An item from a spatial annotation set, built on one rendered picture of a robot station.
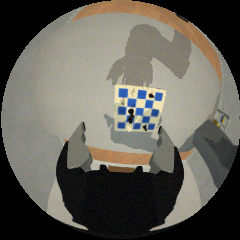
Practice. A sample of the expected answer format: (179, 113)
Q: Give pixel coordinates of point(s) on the black king chess piece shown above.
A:
(131, 111)

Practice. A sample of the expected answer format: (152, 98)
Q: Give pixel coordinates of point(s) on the blue and cream chessboard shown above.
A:
(147, 111)

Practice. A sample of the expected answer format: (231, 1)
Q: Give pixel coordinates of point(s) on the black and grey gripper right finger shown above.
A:
(166, 163)

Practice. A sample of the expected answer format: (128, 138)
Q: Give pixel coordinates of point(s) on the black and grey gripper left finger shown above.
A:
(75, 159)

